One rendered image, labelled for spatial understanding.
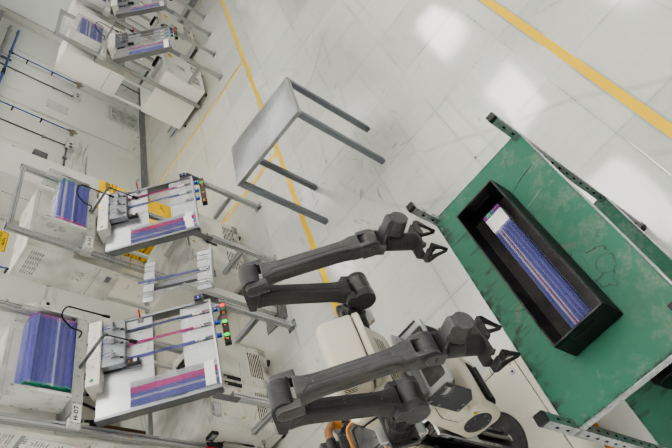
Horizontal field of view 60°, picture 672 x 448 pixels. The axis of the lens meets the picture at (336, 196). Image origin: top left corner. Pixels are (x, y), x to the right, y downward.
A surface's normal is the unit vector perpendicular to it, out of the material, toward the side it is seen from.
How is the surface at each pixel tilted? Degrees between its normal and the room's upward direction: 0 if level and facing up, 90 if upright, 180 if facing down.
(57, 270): 90
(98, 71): 90
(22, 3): 90
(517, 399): 0
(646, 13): 0
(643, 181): 0
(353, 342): 42
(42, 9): 90
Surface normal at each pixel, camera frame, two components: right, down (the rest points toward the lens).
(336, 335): -0.15, -0.77
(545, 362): -0.75, -0.37
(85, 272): 0.27, 0.58
